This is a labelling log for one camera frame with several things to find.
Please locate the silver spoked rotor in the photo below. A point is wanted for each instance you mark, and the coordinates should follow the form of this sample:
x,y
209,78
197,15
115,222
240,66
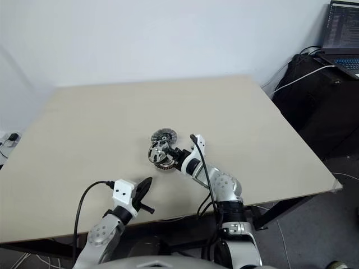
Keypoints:
x,y
156,152

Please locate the grey robot torso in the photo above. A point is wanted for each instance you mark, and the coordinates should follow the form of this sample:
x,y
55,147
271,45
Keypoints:
x,y
157,262

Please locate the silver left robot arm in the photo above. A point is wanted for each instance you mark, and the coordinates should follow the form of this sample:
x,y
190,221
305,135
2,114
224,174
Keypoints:
x,y
101,234

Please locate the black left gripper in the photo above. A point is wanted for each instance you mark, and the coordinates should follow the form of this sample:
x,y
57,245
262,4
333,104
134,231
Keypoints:
x,y
139,204

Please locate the large black case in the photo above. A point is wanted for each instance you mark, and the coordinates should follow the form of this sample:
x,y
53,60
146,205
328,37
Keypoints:
x,y
317,106

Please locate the grey round floor object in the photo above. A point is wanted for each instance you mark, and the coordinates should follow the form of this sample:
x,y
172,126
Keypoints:
x,y
337,265

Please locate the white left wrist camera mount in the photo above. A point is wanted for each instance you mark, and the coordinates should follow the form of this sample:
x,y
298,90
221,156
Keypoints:
x,y
123,192

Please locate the black open laptop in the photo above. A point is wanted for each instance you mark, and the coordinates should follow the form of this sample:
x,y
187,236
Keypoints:
x,y
343,28

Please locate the round grey motor housing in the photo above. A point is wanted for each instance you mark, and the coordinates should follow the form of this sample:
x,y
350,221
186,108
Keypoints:
x,y
165,167

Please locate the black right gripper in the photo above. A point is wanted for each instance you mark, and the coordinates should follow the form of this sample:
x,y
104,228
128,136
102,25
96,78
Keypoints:
x,y
179,157

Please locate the white power strip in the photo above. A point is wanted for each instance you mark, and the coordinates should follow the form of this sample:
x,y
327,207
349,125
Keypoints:
x,y
11,138

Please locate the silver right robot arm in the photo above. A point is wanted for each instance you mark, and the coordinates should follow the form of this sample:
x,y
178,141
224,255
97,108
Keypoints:
x,y
224,185

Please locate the round grey motor lid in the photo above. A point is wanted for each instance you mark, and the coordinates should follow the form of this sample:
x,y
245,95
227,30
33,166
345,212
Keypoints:
x,y
164,135

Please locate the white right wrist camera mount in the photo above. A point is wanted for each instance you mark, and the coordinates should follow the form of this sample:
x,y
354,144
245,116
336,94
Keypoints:
x,y
199,143

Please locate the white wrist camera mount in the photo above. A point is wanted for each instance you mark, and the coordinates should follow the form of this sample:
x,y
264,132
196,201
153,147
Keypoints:
x,y
199,143
123,192

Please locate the clear table corner guard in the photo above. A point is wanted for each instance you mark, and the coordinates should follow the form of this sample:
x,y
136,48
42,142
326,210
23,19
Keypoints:
x,y
336,187

